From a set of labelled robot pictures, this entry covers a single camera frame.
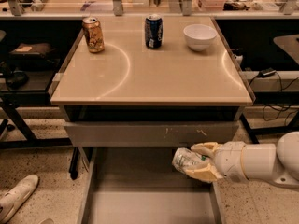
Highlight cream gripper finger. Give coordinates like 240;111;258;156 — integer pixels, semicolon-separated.
191;142;221;158
185;164;223;183

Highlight grey drawer cabinet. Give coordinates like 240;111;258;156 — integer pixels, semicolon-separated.
51;14;254;147

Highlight gold soda can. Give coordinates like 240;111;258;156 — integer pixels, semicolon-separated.
82;17;105;53

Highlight dark blue soda can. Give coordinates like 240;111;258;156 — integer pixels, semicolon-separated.
145;14;163;49

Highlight crushed green 7up can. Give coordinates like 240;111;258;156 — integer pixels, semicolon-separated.
172;147;210;174

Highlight open grey middle drawer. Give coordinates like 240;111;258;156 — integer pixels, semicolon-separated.
76;147;227;224

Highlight black bag on shelf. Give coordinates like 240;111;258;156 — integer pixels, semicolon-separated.
9;43;60;71

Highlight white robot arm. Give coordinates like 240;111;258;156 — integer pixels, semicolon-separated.
184;132;299;189

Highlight white ceramic bowl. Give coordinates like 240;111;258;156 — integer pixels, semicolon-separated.
183;24;217;51

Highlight white shoe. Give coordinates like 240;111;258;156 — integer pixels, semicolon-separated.
38;218;54;224
0;175;39;224

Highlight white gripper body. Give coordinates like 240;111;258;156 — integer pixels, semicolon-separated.
214;142;248;182

